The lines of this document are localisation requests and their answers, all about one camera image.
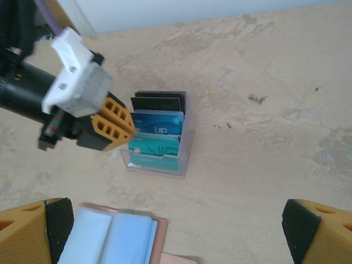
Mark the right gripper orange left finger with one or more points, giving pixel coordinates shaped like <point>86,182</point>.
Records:
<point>24,236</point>

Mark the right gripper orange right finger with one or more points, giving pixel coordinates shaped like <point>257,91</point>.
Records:
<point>327,236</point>

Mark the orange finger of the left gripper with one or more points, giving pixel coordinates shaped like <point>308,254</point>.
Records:
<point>112,134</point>
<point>118,110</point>

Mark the pink card holder wallet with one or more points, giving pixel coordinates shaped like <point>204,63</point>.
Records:
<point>110,239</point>

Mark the black card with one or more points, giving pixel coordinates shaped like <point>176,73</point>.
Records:
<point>162,94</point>
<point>154,105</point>

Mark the blue VIP card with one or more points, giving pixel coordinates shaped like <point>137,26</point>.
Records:
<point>159,126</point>

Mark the teal card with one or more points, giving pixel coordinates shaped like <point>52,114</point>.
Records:
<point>154,156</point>

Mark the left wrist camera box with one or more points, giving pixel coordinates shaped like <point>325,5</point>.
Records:
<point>79,82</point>

